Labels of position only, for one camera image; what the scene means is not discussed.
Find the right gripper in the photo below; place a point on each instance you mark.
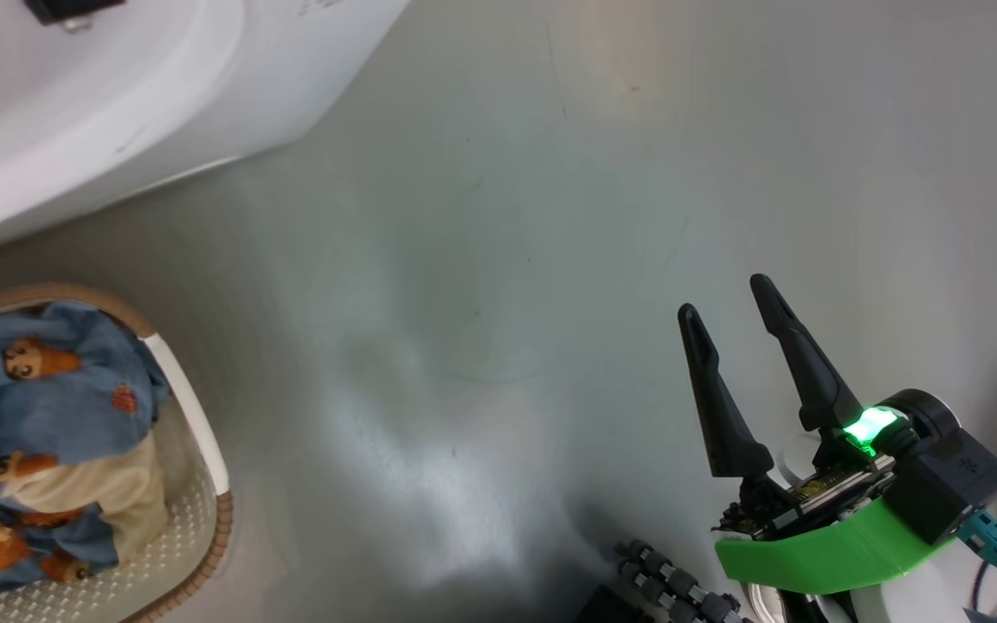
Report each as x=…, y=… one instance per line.
x=827, y=554

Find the cream plain garment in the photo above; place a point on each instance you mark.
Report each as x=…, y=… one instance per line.
x=109, y=493

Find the blue cartoon print garment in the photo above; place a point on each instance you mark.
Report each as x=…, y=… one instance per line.
x=66, y=407

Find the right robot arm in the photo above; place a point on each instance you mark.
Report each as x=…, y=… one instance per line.
x=931, y=603

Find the white basket with brown rim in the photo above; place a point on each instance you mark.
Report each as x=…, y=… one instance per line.
x=196, y=519

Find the white front-load washing machine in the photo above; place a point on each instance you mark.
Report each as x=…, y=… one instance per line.
x=118, y=95

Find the black door latch socket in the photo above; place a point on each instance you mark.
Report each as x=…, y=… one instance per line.
x=74, y=9

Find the dark right wrist camera box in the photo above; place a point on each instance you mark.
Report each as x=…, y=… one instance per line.
x=953, y=476

